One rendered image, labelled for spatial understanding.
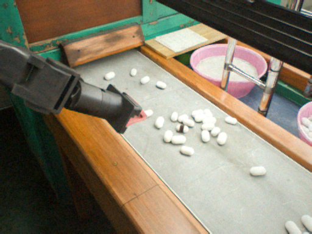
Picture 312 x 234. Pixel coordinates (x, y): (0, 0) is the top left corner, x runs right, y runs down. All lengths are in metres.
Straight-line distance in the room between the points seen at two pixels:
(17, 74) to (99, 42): 0.58
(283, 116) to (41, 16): 0.82
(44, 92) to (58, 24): 0.56
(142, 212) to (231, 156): 0.28
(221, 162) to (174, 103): 0.26
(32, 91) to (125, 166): 0.30
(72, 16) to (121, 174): 0.57
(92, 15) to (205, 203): 0.71
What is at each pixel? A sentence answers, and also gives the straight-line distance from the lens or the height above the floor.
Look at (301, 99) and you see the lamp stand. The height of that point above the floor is 0.70.
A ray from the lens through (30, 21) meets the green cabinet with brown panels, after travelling 1.01.
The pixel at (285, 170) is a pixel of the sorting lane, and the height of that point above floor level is 0.74.
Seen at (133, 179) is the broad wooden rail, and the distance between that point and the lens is 0.67.
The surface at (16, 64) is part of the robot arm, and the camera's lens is 0.50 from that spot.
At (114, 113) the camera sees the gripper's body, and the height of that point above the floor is 0.93.
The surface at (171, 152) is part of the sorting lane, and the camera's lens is 0.76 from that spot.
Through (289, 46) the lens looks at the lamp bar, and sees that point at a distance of 0.55.
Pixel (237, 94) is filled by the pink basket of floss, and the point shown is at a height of 0.70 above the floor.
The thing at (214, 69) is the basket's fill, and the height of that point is 0.73.
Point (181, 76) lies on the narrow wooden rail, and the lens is 1.00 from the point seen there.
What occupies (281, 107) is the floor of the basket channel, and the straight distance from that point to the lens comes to 1.09.
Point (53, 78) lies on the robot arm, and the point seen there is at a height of 1.04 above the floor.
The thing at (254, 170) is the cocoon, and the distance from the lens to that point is 0.73.
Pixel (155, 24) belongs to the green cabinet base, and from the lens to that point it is 1.21.
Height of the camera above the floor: 1.30
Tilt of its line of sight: 40 degrees down
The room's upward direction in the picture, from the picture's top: straight up
